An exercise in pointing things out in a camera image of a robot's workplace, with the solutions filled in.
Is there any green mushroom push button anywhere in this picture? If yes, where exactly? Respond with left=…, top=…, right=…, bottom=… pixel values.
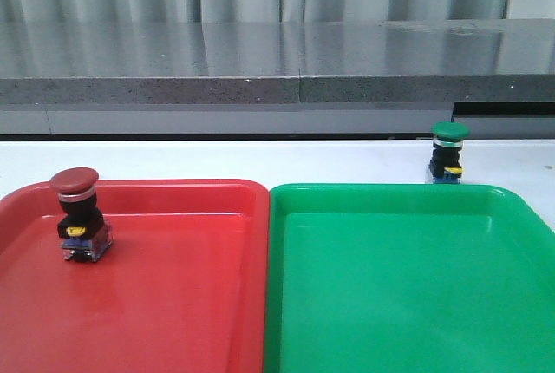
left=426, top=121, right=470, bottom=184

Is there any red mushroom push button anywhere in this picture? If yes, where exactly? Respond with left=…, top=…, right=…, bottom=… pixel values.
left=49, top=167, right=113, bottom=262

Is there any grey stone counter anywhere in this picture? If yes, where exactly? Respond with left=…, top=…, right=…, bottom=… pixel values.
left=1, top=20, right=554, bottom=139

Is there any green plastic tray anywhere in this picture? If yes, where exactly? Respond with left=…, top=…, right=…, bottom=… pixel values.
left=264, top=184, right=554, bottom=372

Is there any red plastic tray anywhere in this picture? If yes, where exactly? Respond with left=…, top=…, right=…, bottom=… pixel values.
left=1, top=180, right=269, bottom=372

